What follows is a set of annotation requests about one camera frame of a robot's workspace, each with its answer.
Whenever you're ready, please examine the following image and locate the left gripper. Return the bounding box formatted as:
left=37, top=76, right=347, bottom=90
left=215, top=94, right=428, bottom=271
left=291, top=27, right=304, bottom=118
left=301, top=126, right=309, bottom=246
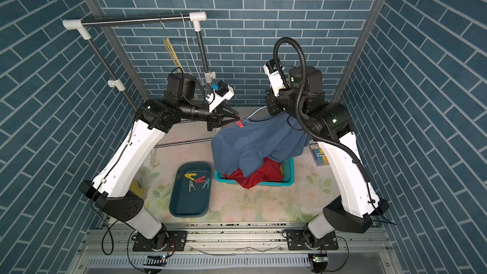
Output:
left=178, top=101, right=240, bottom=131

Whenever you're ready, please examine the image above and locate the light blue wire hanger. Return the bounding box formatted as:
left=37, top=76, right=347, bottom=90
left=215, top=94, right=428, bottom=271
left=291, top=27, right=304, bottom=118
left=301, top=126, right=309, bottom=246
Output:
left=247, top=106, right=270, bottom=121

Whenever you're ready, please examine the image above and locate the blue grey t-shirt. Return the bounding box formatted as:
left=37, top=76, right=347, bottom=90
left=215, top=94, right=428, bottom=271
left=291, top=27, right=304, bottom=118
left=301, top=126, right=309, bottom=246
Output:
left=211, top=112, right=311, bottom=177

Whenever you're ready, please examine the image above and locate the red t-shirt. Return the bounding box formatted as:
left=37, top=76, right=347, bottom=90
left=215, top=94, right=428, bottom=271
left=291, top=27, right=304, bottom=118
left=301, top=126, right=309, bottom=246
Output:
left=223, top=158, right=283, bottom=189

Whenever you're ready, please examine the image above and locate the yellow clothespin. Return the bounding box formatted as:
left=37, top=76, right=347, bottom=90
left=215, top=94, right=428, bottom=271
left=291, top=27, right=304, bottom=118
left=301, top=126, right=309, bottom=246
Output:
left=185, top=173, right=197, bottom=181

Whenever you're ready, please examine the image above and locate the grey clothespin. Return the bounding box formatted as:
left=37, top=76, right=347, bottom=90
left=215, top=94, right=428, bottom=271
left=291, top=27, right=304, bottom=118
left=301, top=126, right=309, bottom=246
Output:
left=188, top=181, right=196, bottom=193

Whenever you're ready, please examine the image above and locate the yellow plastic hanger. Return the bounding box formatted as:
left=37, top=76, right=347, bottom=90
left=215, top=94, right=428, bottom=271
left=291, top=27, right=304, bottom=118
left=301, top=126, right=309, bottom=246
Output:
left=159, top=19, right=184, bottom=73

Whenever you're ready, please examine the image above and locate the white wire hanger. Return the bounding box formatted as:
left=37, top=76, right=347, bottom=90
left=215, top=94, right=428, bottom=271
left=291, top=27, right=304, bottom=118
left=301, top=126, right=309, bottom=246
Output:
left=180, top=13, right=201, bottom=80

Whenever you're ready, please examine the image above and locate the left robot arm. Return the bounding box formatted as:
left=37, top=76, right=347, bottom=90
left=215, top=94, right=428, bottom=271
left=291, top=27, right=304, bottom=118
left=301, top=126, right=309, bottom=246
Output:
left=79, top=72, right=240, bottom=251

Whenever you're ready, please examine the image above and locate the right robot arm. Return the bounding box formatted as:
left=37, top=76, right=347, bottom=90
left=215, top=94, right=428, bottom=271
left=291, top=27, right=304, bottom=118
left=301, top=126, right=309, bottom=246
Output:
left=263, top=37, right=389, bottom=249

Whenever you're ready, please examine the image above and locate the teal plastic basket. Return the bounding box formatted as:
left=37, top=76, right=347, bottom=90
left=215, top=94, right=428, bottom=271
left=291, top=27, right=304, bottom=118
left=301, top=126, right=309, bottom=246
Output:
left=214, top=158, right=294, bottom=187

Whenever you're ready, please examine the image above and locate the rainbow marker pack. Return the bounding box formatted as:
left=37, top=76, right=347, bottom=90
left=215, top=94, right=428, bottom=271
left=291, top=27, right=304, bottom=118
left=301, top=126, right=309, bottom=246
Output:
left=309, top=143, right=329, bottom=167

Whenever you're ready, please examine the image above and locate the dark teal tray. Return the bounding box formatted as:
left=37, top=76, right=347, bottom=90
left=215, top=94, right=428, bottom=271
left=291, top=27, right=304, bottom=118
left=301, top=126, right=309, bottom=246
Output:
left=169, top=162, right=212, bottom=218

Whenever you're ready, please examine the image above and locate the yellow bowl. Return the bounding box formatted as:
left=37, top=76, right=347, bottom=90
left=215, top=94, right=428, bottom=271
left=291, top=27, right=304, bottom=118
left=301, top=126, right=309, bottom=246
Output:
left=129, top=179, right=146, bottom=200

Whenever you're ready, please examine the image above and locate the metal clothes rack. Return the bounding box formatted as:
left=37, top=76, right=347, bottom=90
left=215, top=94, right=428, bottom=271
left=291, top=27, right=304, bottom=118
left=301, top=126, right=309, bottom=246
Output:
left=62, top=12, right=226, bottom=150

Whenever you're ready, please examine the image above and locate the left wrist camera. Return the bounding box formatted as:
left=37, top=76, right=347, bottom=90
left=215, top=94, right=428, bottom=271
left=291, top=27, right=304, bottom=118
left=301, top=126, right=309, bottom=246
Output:
left=207, top=81, right=235, bottom=112

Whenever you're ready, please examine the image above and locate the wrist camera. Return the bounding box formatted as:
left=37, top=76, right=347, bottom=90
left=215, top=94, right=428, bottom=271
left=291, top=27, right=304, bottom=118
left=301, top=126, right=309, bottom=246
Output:
left=263, top=60, right=289, bottom=97
left=207, top=81, right=235, bottom=112

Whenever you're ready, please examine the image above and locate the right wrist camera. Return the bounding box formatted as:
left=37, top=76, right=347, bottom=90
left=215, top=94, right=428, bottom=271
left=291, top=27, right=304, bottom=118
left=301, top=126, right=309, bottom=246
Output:
left=263, top=60, right=289, bottom=97

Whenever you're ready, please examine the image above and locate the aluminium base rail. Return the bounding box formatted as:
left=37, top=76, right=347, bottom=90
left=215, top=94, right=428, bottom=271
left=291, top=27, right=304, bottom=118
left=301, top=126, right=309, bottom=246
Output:
left=68, top=223, right=402, bottom=273

